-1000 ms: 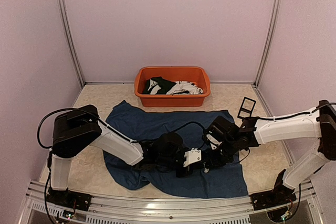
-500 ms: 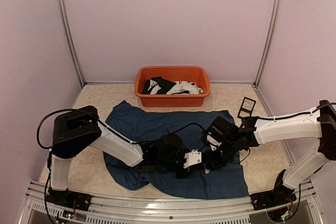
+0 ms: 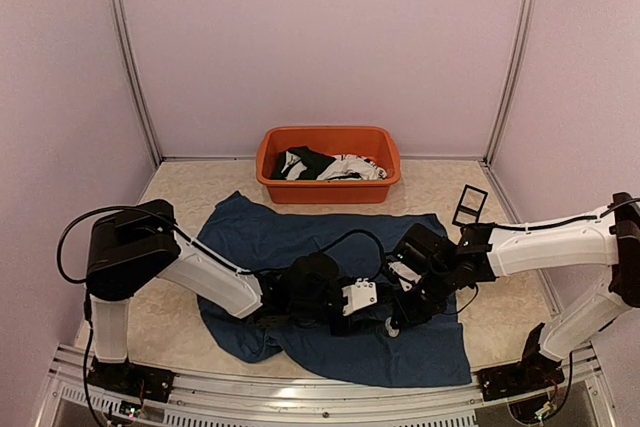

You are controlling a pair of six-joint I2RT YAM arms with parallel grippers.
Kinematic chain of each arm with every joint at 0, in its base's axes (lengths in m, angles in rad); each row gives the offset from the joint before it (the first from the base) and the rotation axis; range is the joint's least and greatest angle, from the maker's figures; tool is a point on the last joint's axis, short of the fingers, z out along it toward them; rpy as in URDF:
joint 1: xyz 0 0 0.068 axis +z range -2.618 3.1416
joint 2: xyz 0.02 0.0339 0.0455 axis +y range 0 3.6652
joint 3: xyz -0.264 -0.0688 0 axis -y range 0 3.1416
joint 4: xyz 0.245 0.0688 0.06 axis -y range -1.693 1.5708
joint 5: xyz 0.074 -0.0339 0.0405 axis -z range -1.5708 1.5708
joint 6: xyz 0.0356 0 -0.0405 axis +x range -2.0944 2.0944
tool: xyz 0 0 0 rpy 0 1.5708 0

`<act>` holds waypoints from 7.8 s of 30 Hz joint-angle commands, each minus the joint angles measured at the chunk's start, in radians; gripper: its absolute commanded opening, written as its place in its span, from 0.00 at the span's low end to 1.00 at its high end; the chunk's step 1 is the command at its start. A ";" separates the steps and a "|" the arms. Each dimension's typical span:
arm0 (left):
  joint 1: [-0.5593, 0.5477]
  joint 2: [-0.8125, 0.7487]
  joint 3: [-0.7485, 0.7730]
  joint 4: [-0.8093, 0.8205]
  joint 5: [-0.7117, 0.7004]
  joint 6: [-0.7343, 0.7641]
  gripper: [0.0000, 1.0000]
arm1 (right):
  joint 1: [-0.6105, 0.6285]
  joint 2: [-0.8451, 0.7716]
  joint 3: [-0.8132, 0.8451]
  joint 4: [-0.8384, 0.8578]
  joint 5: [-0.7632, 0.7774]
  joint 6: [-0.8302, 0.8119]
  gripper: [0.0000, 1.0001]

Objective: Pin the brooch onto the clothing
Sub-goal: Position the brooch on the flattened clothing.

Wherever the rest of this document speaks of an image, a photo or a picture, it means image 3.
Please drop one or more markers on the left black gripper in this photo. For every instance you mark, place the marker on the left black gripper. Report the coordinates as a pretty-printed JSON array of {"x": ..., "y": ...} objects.
[{"x": 351, "y": 327}]

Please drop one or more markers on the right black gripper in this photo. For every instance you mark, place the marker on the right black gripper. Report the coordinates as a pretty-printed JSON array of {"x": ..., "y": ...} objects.
[{"x": 404, "y": 313}]

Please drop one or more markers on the dark blue t-shirt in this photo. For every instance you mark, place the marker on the dark blue t-shirt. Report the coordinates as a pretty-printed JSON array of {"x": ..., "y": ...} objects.
[{"x": 255, "y": 237}]

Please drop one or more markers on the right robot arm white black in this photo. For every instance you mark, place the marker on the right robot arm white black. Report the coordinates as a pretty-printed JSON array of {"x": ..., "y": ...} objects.
[{"x": 607, "y": 236}]

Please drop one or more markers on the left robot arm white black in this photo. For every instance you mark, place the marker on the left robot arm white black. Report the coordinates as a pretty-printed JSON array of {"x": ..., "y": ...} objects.
[{"x": 130, "y": 246}]

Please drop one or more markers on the black square display box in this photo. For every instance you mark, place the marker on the black square display box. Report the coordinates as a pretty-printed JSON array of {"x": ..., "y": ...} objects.
[{"x": 470, "y": 206}]

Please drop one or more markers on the orange plastic tub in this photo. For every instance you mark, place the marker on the orange plastic tub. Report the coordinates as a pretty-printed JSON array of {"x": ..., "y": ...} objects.
[{"x": 374, "y": 143}]

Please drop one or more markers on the black and white garment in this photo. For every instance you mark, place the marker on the black and white garment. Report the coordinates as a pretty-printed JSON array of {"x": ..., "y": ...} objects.
[{"x": 304, "y": 164}]

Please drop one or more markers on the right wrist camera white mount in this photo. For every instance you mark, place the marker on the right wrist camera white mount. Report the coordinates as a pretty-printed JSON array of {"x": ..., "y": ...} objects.
[{"x": 402, "y": 275}]

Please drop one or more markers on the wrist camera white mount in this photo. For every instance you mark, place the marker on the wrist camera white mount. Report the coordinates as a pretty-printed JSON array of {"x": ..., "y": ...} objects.
[
  {"x": 358, "y": 296},
  {"x": 402, "y": 275}
]

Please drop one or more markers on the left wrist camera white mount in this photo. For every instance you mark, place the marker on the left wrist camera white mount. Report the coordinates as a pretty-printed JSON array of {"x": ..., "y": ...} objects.
[{"x": 358, "y": 296}]

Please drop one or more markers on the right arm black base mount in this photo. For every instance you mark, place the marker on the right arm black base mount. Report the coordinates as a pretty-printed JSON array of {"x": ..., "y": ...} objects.
[{"x": 513, "y": 379}]

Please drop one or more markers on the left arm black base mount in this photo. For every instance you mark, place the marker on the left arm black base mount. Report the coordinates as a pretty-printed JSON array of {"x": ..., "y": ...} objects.
[{"x": 133, "y": 380}]

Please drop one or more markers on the right aluminium corner post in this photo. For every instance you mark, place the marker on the right aluminium corner post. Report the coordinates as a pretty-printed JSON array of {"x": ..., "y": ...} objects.
[{"x": 514, "y": 68}]

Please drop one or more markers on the aluminium corner post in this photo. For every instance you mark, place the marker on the aluminium corner post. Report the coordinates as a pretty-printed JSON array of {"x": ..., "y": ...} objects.
[
  {"x": 118, "y": 12},
  {"x": 514, "y": 68}
]

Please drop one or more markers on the left aluminium corner post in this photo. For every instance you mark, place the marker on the left aluminium corner post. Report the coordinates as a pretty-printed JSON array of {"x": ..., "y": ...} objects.
[{"x": 118, "y": 12}]

